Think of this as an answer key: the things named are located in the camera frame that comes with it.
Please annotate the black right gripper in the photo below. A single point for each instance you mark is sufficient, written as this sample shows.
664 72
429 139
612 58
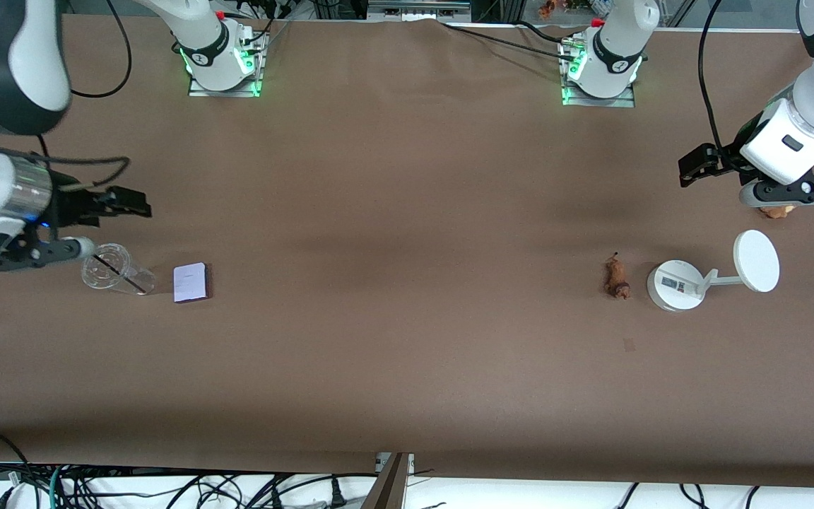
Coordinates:
68 206

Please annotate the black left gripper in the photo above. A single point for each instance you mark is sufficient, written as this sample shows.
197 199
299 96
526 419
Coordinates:
730 160

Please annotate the brown lion statue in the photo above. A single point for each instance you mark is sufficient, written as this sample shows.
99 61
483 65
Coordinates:
617 279

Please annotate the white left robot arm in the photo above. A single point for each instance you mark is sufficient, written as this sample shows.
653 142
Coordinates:
792 145

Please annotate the black straw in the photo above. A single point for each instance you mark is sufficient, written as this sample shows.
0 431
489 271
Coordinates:
107 263

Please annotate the clear plastic cup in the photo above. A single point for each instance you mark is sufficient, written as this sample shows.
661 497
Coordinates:
110 270

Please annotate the small orange brown plush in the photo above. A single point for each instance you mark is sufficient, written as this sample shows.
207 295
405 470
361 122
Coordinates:
776 211

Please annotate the white round stand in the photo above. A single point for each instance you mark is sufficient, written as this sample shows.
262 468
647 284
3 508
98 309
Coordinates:
675 286

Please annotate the orange background toy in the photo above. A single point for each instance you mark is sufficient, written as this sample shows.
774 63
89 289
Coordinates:
548 8

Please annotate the brown table cover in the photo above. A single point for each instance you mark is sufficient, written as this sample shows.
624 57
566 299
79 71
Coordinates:
407 367

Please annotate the black power plug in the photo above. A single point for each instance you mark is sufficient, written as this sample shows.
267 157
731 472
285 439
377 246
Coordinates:
338 498

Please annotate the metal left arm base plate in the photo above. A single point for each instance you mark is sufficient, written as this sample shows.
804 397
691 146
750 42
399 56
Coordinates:
626 101

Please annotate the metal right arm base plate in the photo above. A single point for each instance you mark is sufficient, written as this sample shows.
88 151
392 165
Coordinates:
227 90

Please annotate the aluminium frame profile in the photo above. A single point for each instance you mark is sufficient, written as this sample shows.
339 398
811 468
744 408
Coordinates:
414 8

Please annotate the aluminium frame leg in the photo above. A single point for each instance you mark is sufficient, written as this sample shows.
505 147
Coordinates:
389 488

